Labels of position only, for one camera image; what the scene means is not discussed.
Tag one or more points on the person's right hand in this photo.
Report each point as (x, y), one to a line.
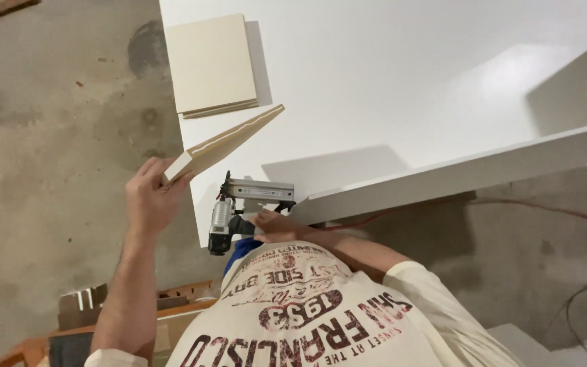
(286, 229)

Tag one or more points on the white panel with brown edge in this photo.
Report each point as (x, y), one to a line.
(579, 91)

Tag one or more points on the white step block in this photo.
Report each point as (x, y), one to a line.
(543, 349)

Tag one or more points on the white printed t-shirt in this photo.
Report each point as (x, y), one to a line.
(303, 316)

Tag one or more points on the blue cloth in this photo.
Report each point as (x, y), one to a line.
(240, 252)

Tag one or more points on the person's left hand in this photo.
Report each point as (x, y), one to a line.
(148, 201)

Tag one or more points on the long white panel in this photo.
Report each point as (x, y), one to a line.
(451, 178)

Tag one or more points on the cream square board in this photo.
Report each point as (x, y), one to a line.
(222, 110)
(209, 61)

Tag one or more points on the silver black nail gun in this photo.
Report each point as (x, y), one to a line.
(227, 219)

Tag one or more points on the cream wooden board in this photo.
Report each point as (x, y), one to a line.
(224, 142)

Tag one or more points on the person's right fingers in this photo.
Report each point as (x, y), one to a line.
(264, 224)

